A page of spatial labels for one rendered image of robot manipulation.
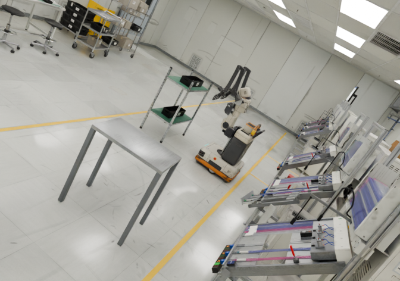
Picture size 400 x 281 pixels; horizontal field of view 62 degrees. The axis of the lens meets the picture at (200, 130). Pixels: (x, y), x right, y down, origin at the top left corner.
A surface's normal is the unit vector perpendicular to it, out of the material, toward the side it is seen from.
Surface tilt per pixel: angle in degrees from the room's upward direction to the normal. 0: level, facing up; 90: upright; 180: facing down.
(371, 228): 90
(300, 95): 90
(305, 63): 90
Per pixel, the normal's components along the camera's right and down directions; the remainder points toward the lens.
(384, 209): -0.36, 0.11
